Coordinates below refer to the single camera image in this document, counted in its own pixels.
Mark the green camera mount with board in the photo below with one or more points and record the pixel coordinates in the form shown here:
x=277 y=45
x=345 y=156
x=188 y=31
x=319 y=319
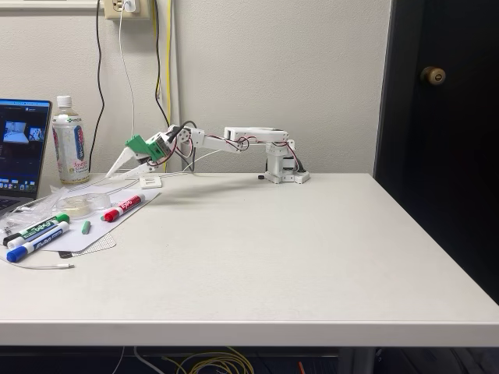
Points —
x=142 y=146

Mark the plastic drink bottle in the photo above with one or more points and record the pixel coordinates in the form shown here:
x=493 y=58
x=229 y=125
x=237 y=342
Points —
x=70 y=148

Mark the blue Expo marker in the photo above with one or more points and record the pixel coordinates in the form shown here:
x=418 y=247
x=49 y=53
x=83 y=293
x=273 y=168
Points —
x=15 y=254

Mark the white mesh mat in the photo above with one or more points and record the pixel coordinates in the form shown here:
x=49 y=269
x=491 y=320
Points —
x=103 y=245

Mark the black Expo marker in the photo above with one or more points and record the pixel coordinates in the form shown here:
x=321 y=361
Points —
x=9 y=237

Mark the clear dish cream content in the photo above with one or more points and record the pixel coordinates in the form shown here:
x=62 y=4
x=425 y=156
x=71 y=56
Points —
x=74 y=206

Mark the clear round lid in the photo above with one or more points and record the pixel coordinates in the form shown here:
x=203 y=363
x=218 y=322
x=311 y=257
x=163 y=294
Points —
x=102 y=202

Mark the red Expo marker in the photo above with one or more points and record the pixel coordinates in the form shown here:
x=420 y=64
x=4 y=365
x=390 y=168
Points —
x=124 y=204

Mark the white wall rail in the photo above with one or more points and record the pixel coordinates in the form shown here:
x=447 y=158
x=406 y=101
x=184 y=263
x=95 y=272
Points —
x=47 y=4

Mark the white adapter box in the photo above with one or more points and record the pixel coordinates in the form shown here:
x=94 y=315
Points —
x=150 y=182

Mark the brass door knob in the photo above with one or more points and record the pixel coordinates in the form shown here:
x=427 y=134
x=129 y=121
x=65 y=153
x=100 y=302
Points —
x=432 y=75

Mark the small black card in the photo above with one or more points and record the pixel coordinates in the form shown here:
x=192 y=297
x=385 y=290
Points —
x=65 y=255

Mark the beige wall outlet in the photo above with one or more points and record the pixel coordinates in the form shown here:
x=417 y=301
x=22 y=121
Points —
x=113 y=11

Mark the grey table leg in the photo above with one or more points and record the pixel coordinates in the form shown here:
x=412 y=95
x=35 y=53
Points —
x=356 y=362

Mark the white paper sheet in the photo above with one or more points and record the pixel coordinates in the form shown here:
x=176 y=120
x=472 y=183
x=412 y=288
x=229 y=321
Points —
x=148 y=196

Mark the grey laptop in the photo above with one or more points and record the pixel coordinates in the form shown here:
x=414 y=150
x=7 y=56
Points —
x=19 y=156

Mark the black door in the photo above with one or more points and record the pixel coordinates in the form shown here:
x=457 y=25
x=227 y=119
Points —
x=448 y=156

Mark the green Expo marker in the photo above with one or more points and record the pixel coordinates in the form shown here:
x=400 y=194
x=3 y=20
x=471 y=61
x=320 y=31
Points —
x=39 y=230

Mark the white charger plug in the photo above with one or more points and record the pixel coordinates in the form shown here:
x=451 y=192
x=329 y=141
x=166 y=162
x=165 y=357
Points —
x=130 y=4

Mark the clear plastic bags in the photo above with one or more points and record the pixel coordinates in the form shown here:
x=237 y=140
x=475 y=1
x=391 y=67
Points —
x=43 y=202

